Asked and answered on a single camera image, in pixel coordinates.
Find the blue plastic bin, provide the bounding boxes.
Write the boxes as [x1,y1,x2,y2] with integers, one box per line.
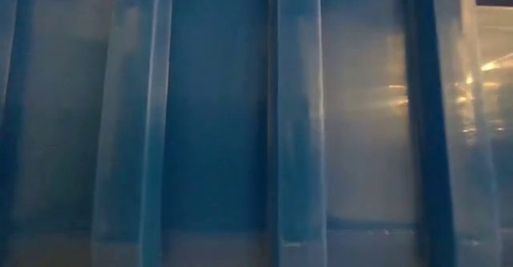
[0,0,513,267]

